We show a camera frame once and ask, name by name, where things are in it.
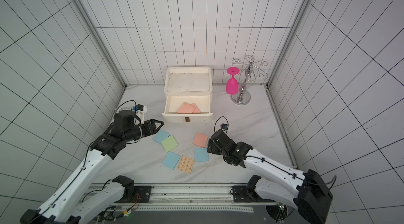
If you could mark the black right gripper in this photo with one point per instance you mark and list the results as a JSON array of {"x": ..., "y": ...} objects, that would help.
[{"x": 213, "y": 143}]

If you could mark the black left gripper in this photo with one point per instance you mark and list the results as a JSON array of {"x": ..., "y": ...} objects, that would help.
[{"x": 151, "y": 127}]

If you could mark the white pull-out drawer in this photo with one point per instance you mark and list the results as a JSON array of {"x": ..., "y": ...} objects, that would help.
[{"x": 174, "y": 102}]

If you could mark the pink sticky note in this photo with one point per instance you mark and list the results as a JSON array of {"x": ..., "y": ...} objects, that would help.
[
  {"x": 196, "y": 109},
  {"x": 200, "y": 140},
  {"x": 185, "y": 108}
]

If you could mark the white plastic drawer cabinet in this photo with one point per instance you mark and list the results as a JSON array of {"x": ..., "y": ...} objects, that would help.
[{"x": 188, "y": 81}]

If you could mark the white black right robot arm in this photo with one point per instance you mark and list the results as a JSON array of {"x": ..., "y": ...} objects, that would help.
[{"x": 277, "y": 176}]

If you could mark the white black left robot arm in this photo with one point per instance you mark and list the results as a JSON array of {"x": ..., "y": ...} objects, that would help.
[{"x": 100, "y": 153}]

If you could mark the blue sticky note upper left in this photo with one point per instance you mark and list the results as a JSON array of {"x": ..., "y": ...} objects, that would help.
[{"x": 160, "y": 136}]

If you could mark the blue sticky note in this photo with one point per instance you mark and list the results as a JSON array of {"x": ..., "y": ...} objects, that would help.
[
  {"x": 201, "y": 155},
  {"x": 171, "y": 160},
  {"x": 160, "y": 136}
]

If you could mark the green sticky note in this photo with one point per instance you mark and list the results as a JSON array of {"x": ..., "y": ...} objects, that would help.
[{"x": 169, "y": 143}]

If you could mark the blue sticky note center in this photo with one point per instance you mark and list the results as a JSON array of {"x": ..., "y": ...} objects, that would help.
[{"x": 201, "y": 155}]

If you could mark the blue sticky note lower left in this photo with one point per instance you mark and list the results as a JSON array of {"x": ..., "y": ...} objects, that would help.
[{"x": 171, "y": 160}]

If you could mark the orange patterned sticky note left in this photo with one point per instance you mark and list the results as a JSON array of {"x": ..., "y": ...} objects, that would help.
[{"x": 186, "y": 164}]

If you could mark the chrome glass holder stand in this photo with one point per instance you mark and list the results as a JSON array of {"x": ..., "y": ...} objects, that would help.
[{"x": 251, "y": 70}]

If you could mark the pink wine glass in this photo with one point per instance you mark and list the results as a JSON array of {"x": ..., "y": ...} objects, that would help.
[{"x": 232, "y": 84}]

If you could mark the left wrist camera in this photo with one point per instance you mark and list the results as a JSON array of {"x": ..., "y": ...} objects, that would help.
[{"x": 140, "y": 111}]

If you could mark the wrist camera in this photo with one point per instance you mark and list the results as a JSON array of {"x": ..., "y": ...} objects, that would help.
[
  {"x": 224, "y": 127},
  {"x": 140, "y": 111}
]

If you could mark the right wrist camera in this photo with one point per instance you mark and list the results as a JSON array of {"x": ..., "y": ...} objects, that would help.
[{"x": 224, "y": 127}]

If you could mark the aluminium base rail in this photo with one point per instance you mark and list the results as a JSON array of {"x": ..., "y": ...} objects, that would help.
[{"x": 189, "y": 195}]

